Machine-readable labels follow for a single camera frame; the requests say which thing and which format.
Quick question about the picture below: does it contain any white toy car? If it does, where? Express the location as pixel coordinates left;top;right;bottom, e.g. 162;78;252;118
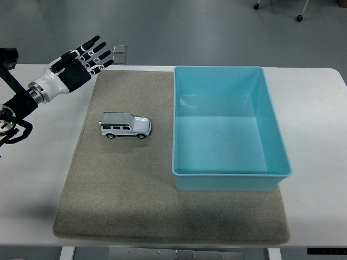
98;112;152;140

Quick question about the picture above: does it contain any black table control panel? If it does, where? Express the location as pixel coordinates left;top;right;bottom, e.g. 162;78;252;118
306;248;347;256

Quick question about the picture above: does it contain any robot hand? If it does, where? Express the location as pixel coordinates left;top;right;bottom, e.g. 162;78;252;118
31;35;114;102

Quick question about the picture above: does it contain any grey felt mat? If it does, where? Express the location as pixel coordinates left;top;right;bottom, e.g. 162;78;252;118
52;69;291;245

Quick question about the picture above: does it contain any grey metal plate with screws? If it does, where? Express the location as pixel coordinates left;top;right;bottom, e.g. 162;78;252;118
108;247;245;260

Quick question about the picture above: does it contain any blue plastic box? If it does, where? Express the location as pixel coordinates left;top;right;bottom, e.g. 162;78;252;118
171;65;293;192

